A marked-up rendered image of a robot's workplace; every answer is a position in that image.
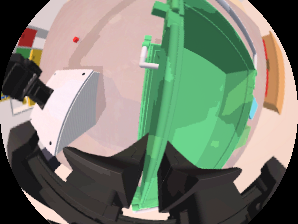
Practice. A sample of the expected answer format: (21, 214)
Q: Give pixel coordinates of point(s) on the small red block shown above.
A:
(75, 39)

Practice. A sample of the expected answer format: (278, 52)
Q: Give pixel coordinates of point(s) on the green rectangular block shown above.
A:
(243, 140)

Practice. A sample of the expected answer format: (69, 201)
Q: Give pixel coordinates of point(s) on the light blue block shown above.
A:
(254, 106)

